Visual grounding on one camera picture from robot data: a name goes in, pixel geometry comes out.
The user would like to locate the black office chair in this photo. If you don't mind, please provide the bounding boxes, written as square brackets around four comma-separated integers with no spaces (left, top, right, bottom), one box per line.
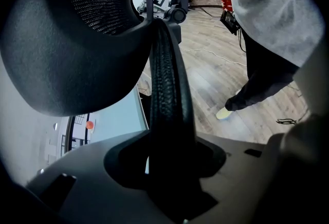
[0,0,191,130]

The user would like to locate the black trousers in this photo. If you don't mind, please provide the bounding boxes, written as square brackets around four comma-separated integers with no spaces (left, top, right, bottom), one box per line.
[225,26,300,112]

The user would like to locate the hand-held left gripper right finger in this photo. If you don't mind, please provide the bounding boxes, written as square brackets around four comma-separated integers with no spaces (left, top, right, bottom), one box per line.
[164,18,200,188]

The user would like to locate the light blue table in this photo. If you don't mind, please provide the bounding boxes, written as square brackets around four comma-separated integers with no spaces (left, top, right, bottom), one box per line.
[88,85,150,144]

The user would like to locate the grey sweatshirt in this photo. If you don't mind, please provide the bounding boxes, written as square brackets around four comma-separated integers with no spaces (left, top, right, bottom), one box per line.
[222,0,325,67]

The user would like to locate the white cable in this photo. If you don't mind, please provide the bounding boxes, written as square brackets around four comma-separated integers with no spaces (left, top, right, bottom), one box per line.
[179,47,247,67]

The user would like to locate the black metal railing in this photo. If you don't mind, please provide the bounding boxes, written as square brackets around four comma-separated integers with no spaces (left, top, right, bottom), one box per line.
[63,114,90,154]

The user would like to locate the black cable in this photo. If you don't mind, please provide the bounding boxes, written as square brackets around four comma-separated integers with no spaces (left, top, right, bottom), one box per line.
[275,118,298,125]

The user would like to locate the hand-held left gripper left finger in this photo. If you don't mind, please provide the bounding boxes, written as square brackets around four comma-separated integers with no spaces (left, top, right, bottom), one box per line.
[148,18,180,188]

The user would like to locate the person's left pale shoe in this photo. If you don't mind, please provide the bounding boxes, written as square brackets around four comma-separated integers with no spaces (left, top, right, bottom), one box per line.
[215,107,233,120]

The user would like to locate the red box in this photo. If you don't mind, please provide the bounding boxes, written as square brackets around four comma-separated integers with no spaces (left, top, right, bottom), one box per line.
[220,0,233,12]

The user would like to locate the black device with screen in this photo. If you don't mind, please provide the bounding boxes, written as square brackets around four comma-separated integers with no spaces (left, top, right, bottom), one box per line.
[220,9,241,35]

